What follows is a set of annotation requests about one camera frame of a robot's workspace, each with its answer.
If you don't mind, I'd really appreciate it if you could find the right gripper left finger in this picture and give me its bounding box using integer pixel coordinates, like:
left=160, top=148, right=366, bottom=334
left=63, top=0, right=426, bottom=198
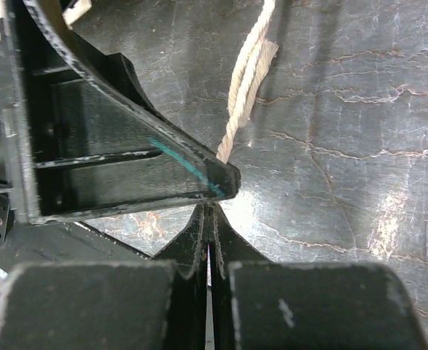
left=0, top=206, right=207, bottom=349

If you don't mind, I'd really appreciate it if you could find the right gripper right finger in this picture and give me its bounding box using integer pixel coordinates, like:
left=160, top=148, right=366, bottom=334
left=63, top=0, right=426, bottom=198
left=208, top=204, right=428, bottom=349

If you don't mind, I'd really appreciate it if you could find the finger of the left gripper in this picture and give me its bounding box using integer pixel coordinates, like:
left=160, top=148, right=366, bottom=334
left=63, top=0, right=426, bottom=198
left=52, top=0, right=167, bottom=125
left=0, top=1, right=241, bottom=225

